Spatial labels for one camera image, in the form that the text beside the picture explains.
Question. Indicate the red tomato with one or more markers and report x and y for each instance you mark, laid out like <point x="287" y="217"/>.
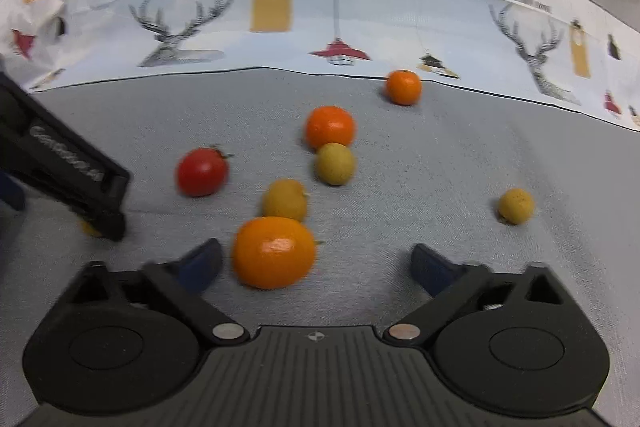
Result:
<point x="202" y="172"/>

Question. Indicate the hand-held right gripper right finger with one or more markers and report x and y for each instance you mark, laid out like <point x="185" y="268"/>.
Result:
<point x="430" y="268"/>

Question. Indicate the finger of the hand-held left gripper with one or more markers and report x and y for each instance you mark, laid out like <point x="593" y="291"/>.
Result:
<point x="10" y="193"/>
<point x="107" y="207"/>

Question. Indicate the grey cloth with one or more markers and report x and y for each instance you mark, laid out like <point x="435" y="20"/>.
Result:
<point x="450" y="167"/>

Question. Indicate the yellow round fruit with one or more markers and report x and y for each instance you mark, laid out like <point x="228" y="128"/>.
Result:
<point x="285" y="200"/>
<point x="516" y="206"/>

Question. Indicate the large orange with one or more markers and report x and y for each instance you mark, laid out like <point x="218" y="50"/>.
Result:
<point x="273" y="252"/>

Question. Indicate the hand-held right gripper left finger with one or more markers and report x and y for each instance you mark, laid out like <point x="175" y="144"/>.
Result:
<point x="202" y="264"/>

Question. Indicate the medium orange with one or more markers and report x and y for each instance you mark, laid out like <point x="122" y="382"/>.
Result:
<point x="330" y="127"/>

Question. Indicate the white printed cloth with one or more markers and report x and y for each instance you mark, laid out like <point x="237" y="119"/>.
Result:
<point x="310" y="22"/>

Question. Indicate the small yellow fruit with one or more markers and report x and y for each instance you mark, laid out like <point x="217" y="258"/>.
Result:
<point x="90" y="228"/>

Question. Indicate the small orange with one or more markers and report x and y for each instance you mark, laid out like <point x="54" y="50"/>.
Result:
<point x="403" y="87"/>

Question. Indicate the yellow-green round fruit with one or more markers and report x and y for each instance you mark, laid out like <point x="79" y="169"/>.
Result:
<point x="335" y="163"/>

